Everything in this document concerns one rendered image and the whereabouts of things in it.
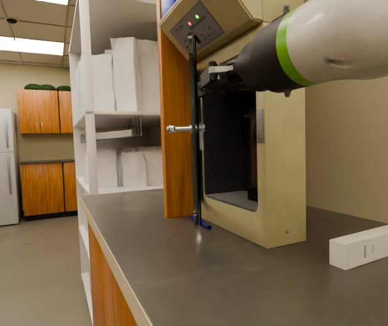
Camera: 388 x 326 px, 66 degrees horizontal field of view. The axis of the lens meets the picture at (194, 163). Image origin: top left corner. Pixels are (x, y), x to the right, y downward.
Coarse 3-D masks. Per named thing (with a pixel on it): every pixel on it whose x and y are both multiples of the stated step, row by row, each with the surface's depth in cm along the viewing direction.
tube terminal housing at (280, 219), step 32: (288, 0) 63; (256, 32) 63; (224, 64) 78; (256, 96) 64; (288, 128) 65; (288, 160) 65; (288, 192) 66; (224, 224) 80; (256, 224) 67; (288, 224) 66
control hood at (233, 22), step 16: (192, 0) 67; (208, 0) 64; (224, 0) 61; (240, 0) 59; (256, 0) 60; (176, 16) 75; (224, 16) 64; (240, 16) 62; (256, 16) 60; (240, 32) 67; (208, 48) 77
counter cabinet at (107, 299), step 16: (96, 240) 114; (96, 256) 117; (96, 272) 120; (112, 272) 83; (96, 288) 123; (112, 288) 85; (96, 304) 127; (112, 304) 87; (96, 320) 131; (112, 320) 88; (128, 320) 66
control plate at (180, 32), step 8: (192, 8) 69; (200, 8) 67; (184, 16) 73; (192, 16) 71; (200, 16) 69; (208, 16) 68; (176, 24) 78; (184, 24) 76; (192, 24) 74; (200, 24) 71; (208, 24) 70; (216, 24) 68; (176, 32) 81; (184, 32) 78; (200, 32) 74; (208, 32) 72; (216, 32) 70; (224, 32) 68; (184, 40) 81; (200, 40) 76; (208, 40) 74; (184, 48) 84; (200, 48) 79
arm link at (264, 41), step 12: (288, 12) 36; (276, 24) 36; (264, 36) 37; (252, 48) 39; (264, 48) 37; (252, 60) 39; (264, 60) 37; (276, 60) 36; (264, 72) 38; (276, 72) 37; (264, 84) 40; (276, 84) 39; (288, 84) 37; (288, 96) 40
